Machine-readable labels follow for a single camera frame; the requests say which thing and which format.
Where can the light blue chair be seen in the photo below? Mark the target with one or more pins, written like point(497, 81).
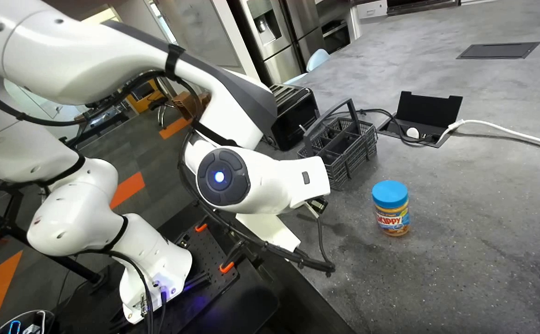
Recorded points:
point(317, 59)

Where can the orange clamp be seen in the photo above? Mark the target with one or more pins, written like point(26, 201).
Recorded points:
point(201, 228)
point(226, 267)

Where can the stainless steel refrigerator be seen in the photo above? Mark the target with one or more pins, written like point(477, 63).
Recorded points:
point(279, 41)

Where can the brown cardboard box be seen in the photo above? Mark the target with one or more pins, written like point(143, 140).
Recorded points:
point(187, 104)

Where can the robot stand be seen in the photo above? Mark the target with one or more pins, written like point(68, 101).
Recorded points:
point(233, 301)

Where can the silver spoon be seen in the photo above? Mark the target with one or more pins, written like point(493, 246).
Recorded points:
point(303, 128)

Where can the black toaster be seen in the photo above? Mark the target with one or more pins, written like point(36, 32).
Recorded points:
point(295, 116)

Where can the black stand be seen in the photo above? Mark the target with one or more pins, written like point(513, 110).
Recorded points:
point(15, 227)

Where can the grey plastic cutlery basket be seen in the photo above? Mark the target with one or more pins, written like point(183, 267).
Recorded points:
point(344, 148)

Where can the white plug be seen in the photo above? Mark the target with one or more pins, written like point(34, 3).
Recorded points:
point(412, 133)

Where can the closed black table hatch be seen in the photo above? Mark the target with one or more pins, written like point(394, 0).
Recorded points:
point(499, 50)

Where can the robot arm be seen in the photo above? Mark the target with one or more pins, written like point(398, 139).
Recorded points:
point(75, 60)

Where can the open black table socket box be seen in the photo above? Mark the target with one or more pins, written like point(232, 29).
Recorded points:
point(430, 111)

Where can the peanut butter jar blue lid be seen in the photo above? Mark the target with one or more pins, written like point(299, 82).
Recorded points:
point(391, 211)

